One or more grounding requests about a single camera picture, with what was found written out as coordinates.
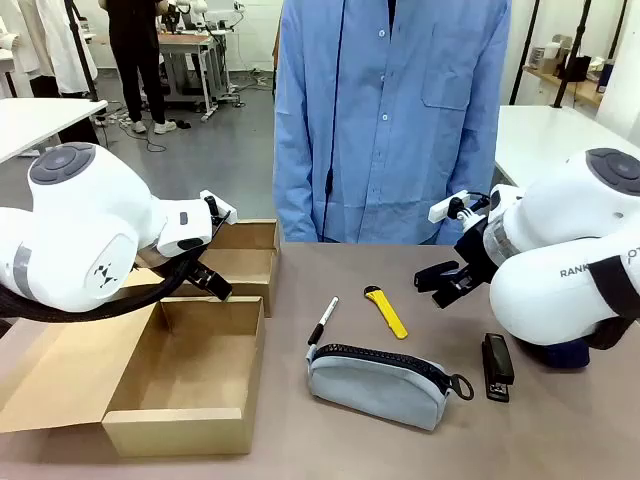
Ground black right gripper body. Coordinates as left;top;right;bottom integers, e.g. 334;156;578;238
452;222;502;290

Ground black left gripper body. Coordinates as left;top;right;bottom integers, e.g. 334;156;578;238
185;258;220;292

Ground cardboard box with divider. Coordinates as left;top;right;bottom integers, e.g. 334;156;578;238
133;218;281;319

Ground open cardboard box with lid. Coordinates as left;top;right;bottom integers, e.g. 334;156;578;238
0;294;266;459

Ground yellow utility knife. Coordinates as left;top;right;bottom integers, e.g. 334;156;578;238
363;284;409;341

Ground black stapler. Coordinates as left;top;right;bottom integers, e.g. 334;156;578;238
481;331;516;404

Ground black and white marker pen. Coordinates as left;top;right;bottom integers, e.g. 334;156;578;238
306;296;340;347

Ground grey zippered pencil case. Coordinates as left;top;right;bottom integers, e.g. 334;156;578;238
305;342;475;432

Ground white table with thick top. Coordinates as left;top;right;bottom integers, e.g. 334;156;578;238
493;104;640;190

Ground person in blue shirt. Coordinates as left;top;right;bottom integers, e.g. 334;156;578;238
272;0;514;247

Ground wooden shelf with boxes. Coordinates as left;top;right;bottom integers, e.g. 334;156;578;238
521;33;616;107

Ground thin black pole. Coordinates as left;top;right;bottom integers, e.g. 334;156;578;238
509;0;542;107

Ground thick black stand pole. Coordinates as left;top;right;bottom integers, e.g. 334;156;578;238
551;0;595;110

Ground background workbench with robot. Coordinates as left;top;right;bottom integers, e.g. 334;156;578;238
157;0;246;124

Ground white table with thin top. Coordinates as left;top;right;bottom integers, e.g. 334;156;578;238
0;97;109;165

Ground person in black clothes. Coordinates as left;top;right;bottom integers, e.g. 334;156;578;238
98;0;178;136

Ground black tripod stand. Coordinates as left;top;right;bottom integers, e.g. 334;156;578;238
63;0;102;105

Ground person in white coat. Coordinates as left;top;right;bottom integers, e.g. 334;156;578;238
0;0;100;100

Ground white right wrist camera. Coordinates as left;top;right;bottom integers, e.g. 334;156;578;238
428;190;489;232

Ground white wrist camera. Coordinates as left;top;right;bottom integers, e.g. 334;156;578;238
199;190;237;227
428;190;489;232

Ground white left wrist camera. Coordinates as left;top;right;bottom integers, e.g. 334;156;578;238
199;190;237;227

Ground black left arm cable bundle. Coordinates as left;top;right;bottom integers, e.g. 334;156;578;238
0;257;204;325

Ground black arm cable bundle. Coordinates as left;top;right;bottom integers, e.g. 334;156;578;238
0;257;204;325
587;254;640;351

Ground cables on floor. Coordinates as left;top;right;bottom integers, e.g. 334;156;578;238
93;99;169;154

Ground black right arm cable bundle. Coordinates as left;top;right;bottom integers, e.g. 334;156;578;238
587;254;640;351

